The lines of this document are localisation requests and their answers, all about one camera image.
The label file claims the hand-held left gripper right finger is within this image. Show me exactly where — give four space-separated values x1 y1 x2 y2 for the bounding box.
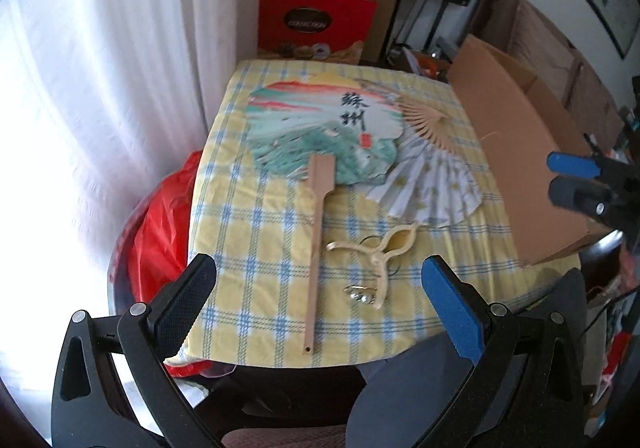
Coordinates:
415 255 586 448

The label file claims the white curtain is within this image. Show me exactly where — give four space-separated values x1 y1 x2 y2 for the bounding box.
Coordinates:
0 0 273 429

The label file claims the brown sofa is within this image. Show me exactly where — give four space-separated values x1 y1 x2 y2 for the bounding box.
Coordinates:
470 0 640 154

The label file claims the round painted paddle fan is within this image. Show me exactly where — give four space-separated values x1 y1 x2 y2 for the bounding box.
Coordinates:
248 80 405 356

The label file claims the brown cushion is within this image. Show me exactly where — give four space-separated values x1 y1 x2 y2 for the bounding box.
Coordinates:
565 63 626 144

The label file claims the cream plastic holder with bells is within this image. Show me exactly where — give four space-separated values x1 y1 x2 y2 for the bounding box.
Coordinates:
326 223 418 310

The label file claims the black speaker stand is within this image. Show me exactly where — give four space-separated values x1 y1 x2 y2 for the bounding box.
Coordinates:
425 3 448 51
395 0 416 49

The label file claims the beige cushion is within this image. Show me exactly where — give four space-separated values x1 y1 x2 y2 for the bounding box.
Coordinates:
505 0 581 89

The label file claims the cardboard box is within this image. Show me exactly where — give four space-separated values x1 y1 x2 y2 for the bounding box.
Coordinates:
445 34 608 269

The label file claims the bright red gift box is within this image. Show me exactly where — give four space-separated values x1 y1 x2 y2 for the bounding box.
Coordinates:
257 0 378 61

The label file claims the person's dark trouser leg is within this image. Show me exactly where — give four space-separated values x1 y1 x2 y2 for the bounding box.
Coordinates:
347 328 531 448

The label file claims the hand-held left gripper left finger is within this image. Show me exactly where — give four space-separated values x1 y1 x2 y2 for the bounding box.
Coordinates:
51 253 226 448

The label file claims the red plastic bag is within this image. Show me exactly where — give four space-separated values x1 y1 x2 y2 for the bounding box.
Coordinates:
127 150 236 379

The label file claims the white floral folding fan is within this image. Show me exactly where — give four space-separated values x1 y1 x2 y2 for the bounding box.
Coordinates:
365 95 485 225

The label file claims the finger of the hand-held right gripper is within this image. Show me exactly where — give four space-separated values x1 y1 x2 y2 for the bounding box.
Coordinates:
546 151 621 181
548 175 626 229

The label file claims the yellow blue checked tablecloth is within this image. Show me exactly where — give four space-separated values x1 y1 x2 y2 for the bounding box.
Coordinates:
165 59 583 369

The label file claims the brown carton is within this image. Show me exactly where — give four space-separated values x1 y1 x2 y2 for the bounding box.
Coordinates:
267 0 401 64

